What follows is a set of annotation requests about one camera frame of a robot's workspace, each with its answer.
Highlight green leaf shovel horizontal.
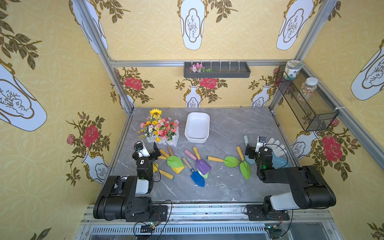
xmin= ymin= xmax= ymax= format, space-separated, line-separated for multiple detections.
xmin=208 ymin=156 xmax=241 ymax=168

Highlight purple shovel pink handle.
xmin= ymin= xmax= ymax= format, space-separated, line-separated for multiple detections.
xmin=185 ymin=150 xmax=212 ymax=175

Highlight blue metal shovel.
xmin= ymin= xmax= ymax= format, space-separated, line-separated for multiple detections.
xmin=182 ymin=157 xmax=205 ymax=187

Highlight light blue small shovel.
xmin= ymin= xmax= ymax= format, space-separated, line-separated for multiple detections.
xmin=244 ymin=135 xmax=255 ymax=165

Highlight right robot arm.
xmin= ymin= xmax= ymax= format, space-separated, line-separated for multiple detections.
xmin=245 ymin=145 xmax=337 ymax=221

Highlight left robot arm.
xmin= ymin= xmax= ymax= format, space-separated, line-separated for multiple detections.
xmin=93 ymin=141 xmax=168 ymax=223

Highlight green shovel left pile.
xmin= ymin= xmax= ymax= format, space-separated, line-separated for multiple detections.
xmin=160 ymin=149 xmax=184 ymax=168

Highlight yellow shovel left pile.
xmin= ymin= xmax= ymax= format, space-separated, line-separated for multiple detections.
xmin=159 ymin=146 xmax=185 ymax=174

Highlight white storage box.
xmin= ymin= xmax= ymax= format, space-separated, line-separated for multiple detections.
xmin=185 ymin=112 xmax=210 ymax=144

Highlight light blue dustpan scoop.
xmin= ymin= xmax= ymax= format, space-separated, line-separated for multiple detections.
xmin=272 ymin=156 xmax=291 ymax=169

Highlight white work glove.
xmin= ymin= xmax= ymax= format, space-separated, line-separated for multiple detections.
xmin=266 ymin=138 xmax=287 ymax=157

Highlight artificial flower basket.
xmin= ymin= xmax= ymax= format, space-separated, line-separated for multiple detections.
xmin=138 ymin=109 xmax=182 ymax=147

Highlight left circuit board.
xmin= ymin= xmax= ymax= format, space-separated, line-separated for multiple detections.
xmin=140 ymin=221 xmax=160 ymax=234

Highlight circuit board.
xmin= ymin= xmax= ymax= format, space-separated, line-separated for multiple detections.
xmin=264 ymin=225 xmax=282 ymax=240
xmin=140 ymin=221 xmax=160 ymax=234

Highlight right circuit board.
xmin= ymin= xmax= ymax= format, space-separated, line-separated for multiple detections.
xmin=264 ymin=225 xmax=282 ymax=240

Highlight clear white-lid jar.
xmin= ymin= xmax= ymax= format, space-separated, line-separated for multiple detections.
xmin=298 ymin=77 xmax=318 ymax=101

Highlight pink flowers in tray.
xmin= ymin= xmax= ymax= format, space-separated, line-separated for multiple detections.
xmin=190 ymin=63 xmax=213 ymax=73

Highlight patterned lid jar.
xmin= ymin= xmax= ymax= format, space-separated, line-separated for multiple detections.
xmin=283 ymin=60 xmax=303 ymax=81

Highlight yellow handle tool front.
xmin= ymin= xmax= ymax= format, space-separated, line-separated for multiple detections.
xmin=153 ymin=163 xmax=174 ymax=180

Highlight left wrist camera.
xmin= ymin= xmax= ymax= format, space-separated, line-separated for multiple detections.
xmin=134 ymin=141 xmax=150 ymax=158

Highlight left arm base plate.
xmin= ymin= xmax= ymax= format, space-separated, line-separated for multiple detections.
xmin=126 ymin=205 xmax=168 ymax=223

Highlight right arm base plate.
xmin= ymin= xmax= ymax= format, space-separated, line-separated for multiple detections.
xmin=245 ymin=205 xmax=290 ymax=222

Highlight black wire basket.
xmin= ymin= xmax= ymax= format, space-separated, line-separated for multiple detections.
xmin=276 ymin=66 xmax=339 ymax=132

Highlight grey wall shelf tray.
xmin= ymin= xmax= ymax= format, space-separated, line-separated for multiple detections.
xmin=184 ymin=60 xmax=251 ymax=79

